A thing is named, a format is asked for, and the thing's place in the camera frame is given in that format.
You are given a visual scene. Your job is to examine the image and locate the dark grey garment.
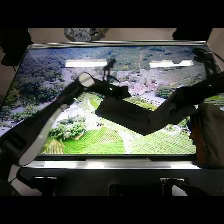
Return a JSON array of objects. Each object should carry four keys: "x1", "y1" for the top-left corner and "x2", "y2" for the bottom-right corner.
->
[{"x1": 94, "y1": 89, "x2": 200, "y2": 137}]

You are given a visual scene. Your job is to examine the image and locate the patterned garment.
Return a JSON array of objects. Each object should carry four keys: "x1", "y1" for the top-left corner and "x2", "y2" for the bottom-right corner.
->
[{"x1": 64, "y1": 27, "x2": 110, "y2": 43}]

